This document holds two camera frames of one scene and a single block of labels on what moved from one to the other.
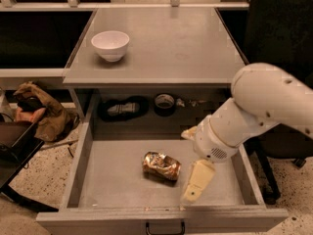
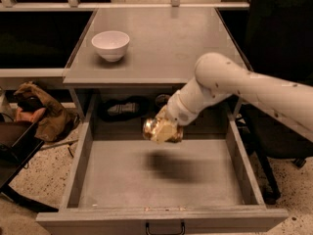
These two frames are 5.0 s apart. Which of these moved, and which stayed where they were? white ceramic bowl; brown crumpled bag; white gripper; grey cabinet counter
Moved: white gripper
Stayed: brown crumpled bag; white ceramic bowl; grey cabinet counter
